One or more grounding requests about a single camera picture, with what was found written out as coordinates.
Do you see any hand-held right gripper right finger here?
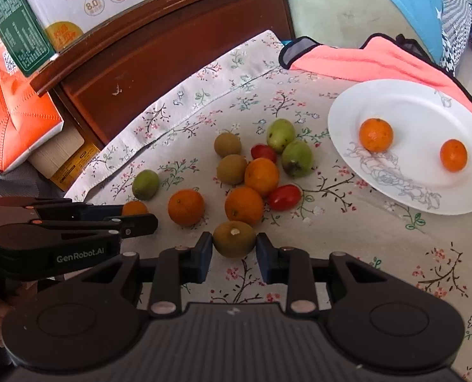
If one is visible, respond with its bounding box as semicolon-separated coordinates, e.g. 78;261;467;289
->
256;233;396;314

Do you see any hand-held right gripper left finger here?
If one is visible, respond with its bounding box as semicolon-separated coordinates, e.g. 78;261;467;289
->
77;231;213;316

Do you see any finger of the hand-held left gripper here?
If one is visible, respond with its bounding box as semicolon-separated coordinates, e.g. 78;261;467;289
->
0;197;126;223
35;213;159;240

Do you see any small orange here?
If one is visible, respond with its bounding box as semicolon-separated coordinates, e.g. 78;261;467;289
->
168;189;205;227
224;186;265;227
121;201;149;216
359;118;393;153
244;158;280;197
440;139;468;173

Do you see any brown longan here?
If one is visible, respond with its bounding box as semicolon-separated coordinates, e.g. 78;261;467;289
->
212;220;257;259

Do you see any green jujube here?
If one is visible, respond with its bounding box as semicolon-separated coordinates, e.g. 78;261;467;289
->
132;169;160;201
266;118;296;152
281;139;314;178

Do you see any red cherry tomato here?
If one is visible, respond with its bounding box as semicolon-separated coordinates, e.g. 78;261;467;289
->
251;144;278;164
267;184;303;211

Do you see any brown kiwi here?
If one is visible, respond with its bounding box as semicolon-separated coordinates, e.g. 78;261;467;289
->
216;154;248;186
214;132;242;158

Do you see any white floral plate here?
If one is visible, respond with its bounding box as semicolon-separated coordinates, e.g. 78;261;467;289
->
327;80;472;216

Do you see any yellow cardboard box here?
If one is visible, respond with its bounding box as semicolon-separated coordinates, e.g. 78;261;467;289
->
27;127;101;192

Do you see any floral tablecloth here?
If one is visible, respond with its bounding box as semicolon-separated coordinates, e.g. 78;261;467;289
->
63;30;472;382

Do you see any orange carton box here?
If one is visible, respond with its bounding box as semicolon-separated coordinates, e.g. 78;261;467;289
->
0;8;65;173

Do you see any brown wooden headboard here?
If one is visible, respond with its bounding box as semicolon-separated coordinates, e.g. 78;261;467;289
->
29;0;296;148

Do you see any white milk carton box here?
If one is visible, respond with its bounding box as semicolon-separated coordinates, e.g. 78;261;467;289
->
0;0;292;77

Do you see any pink cloth with black trim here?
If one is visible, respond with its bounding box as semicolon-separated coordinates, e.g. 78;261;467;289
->
279;34;472;132

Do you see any pale green cushion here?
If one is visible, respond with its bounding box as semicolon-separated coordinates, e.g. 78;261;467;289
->
286;0;433;64

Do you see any checkered cloth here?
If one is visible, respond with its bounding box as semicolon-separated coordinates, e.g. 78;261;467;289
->
439;0;472;75

